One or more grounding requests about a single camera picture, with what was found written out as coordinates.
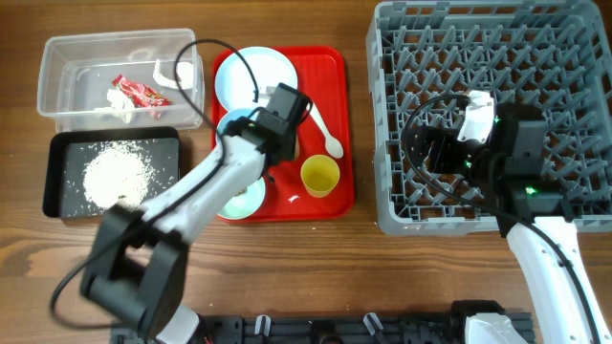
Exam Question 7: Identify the yellow plastic cup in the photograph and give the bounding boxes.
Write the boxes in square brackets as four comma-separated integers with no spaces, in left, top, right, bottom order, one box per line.
[300,155,340,198]

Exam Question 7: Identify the mint green bowl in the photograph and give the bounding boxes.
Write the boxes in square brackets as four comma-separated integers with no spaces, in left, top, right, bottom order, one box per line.
[217,178,266,220]

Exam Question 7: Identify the brown food lump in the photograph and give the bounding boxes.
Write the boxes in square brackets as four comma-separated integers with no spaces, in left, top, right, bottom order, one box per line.
[234,188,249,197]

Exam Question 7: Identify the small light blue bowl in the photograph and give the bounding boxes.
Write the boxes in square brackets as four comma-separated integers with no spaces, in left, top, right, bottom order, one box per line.
[217,108,253,135]

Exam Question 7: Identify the white plastic film strip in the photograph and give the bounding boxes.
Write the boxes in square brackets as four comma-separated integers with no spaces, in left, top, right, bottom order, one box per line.
[152,59,195,90]

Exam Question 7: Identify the red snack wrapper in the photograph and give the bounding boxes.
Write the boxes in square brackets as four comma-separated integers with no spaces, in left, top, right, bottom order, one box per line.
[111,75,172,118]

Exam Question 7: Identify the pile of white rice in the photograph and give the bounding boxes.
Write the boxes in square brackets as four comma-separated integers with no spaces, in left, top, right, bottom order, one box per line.
[59,138,180,218]

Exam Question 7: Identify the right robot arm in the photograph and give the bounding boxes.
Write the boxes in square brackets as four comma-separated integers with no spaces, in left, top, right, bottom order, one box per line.
[401,96,611,343]

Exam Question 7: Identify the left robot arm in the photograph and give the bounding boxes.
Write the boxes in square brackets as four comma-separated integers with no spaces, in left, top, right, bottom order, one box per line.
[80,83,313,343]

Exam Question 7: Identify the grey dishwasher rack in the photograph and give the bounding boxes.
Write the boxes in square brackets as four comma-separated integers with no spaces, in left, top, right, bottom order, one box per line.
[366,1,611,236]

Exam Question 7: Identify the white plastic spoon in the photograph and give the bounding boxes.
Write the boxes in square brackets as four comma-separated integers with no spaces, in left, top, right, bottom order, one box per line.
[310,103,344,159]

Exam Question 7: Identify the red serving tray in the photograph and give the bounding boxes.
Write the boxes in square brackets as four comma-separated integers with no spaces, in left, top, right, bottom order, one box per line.
[211,46,355,224]

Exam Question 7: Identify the large light blue plate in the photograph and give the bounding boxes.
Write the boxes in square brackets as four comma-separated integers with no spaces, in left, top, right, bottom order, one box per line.
[214,47,298,112]

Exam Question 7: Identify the clear plastic bin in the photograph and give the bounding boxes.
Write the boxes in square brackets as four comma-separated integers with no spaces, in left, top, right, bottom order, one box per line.
[37,29,205,132]

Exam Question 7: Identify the black plastic tray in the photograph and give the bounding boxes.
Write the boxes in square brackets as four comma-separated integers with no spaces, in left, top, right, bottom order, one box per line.
[42,127,181,219]

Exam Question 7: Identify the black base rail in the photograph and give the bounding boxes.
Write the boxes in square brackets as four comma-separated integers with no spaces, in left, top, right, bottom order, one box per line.
[109,312,535,344]

